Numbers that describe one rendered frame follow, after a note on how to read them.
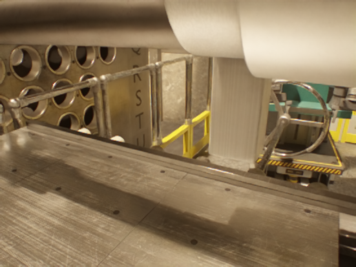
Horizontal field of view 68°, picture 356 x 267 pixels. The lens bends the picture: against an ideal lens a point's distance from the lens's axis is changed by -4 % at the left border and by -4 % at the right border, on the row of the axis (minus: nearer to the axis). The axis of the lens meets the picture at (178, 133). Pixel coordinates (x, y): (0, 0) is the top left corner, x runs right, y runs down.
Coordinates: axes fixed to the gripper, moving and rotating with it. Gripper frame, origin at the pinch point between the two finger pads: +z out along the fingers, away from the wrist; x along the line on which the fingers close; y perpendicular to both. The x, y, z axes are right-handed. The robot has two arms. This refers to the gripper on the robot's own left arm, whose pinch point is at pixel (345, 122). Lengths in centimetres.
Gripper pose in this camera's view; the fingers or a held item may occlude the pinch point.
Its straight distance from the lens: 187.7
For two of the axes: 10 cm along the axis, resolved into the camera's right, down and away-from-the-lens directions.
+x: 8.9, 2.9, -3.6
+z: -2.8, 9.6, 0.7
